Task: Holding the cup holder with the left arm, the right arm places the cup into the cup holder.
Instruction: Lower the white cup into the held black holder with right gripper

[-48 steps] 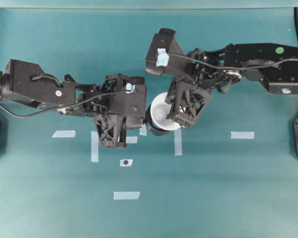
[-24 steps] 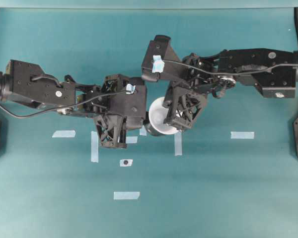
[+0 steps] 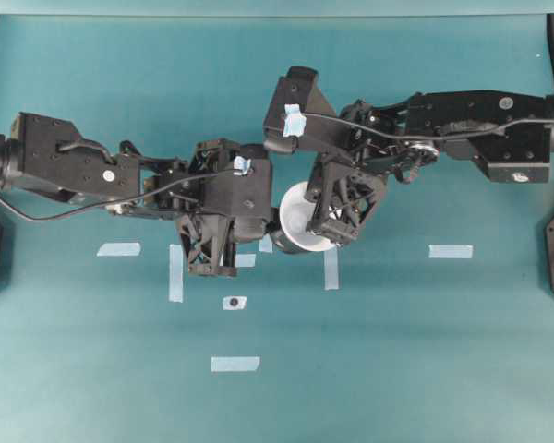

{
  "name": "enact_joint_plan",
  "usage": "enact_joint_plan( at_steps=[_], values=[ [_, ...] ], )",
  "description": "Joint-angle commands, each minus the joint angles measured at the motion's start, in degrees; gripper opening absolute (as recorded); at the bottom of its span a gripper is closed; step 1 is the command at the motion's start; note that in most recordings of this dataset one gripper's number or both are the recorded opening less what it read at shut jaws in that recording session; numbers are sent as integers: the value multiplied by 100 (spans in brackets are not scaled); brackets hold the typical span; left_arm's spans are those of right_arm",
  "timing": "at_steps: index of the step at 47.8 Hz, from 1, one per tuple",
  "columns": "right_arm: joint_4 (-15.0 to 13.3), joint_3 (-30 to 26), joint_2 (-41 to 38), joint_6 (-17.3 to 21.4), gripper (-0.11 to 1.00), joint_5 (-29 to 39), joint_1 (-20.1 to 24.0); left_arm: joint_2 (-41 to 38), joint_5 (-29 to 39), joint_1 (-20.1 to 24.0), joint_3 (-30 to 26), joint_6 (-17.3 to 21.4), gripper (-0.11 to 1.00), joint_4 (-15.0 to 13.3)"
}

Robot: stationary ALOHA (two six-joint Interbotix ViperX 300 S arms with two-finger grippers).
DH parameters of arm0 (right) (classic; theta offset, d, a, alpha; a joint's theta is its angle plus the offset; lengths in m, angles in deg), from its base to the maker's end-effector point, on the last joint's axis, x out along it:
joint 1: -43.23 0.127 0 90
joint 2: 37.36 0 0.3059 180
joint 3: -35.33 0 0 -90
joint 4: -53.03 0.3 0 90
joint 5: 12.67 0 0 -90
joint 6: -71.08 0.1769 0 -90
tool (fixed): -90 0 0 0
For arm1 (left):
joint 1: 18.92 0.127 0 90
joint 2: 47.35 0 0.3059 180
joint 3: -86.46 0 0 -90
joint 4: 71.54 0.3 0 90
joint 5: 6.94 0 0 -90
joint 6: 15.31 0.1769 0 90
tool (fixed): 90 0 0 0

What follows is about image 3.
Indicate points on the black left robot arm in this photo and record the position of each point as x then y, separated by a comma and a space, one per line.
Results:
50, 172

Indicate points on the blue tape strip under holder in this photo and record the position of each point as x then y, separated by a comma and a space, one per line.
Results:
247, 260

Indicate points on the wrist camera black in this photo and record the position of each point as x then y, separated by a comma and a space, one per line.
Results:
300, 117
241, 193

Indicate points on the white paper cup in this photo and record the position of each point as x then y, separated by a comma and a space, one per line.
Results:
295, 212

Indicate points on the blue vertical tape strip left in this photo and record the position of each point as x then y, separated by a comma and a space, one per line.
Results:
176, 274

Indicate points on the black cup holder with handle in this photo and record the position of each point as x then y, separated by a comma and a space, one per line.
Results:
281, 242

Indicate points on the blue tape strip bottom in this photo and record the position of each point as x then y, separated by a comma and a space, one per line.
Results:
225, 364

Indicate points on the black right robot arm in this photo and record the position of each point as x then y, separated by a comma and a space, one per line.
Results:
509, 137

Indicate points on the blue vertical tape beside holder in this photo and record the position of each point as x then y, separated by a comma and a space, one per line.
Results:
266, 245

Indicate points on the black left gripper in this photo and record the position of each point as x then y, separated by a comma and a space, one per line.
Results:
206, 240

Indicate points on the blue vertical tape under cup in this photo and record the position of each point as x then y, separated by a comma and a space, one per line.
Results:
331, 270

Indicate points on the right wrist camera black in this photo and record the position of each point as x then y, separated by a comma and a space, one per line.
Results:
300, 117

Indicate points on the blue tape strip right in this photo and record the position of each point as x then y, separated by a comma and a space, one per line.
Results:
450, 251

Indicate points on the blue tape with black dot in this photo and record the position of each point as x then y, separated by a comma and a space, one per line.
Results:
234, 303

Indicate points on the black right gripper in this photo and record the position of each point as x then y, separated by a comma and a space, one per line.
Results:
348, 184

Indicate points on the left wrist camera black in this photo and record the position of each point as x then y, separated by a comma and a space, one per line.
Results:
241, 193

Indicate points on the blue tape strip left lower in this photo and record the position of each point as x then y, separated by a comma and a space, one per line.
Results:
119, 249

